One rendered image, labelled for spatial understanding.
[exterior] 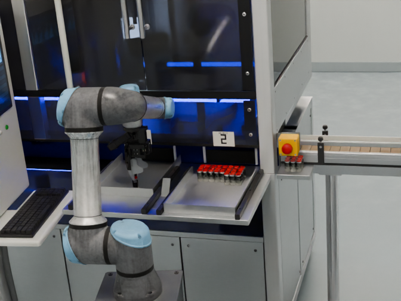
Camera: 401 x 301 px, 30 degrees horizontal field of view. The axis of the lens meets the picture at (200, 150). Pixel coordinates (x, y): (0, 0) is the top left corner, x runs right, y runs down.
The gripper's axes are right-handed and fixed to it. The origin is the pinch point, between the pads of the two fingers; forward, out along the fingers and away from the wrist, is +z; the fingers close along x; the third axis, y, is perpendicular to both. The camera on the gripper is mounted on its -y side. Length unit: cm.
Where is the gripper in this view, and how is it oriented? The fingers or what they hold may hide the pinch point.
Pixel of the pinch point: (133, 175)
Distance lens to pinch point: 285.2
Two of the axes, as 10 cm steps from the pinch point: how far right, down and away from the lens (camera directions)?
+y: 9.6, 0.3, -2.8
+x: 2.8, -3.5, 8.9
